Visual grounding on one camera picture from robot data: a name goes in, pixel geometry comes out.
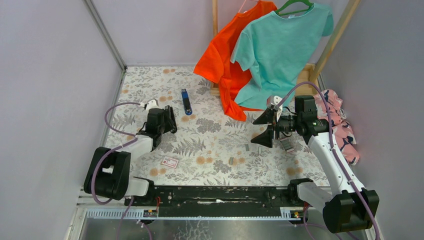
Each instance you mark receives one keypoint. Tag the red staple box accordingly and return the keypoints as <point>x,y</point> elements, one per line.
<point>170,162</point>

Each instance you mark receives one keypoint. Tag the wooden clothes rack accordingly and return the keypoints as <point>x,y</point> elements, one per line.
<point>311,71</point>

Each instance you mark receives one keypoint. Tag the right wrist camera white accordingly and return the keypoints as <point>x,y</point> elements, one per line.
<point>272,103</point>

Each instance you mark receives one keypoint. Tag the orange t-shirt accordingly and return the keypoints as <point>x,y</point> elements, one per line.
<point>215,66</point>

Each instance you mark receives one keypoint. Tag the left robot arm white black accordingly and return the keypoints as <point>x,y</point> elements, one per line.
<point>109,176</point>

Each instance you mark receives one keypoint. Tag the green clothes hanger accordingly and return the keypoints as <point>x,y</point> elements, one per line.
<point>293,7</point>

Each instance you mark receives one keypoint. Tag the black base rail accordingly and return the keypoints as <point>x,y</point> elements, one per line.
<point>257,202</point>

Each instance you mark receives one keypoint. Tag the blue stapler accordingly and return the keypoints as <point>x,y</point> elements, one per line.
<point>186,102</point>

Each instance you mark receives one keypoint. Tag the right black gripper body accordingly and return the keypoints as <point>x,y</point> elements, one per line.
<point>285,123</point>

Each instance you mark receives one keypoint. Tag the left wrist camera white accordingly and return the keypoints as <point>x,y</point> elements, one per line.
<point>150,104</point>

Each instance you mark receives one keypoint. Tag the teal t-shirt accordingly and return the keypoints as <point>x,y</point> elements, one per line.
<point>275,49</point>

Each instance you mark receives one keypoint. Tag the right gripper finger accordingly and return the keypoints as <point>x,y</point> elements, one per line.
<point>264,139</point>
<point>267,117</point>

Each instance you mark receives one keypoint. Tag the pink clothes hanger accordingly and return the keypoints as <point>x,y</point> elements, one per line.
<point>246,5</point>

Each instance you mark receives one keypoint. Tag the pink patterned cloth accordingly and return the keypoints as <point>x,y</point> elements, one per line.
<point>341,128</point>

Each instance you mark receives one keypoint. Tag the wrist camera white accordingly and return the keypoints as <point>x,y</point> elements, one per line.
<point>272,103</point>
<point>150,104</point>

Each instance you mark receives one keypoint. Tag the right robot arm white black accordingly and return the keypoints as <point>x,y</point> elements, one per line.
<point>349,206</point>

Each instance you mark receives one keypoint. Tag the floral table mat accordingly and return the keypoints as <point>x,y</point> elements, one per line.
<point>207,139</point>

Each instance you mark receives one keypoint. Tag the small black stapler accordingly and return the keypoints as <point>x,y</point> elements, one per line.
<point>169,119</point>

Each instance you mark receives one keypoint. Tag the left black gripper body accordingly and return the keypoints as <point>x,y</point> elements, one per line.
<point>164,128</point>

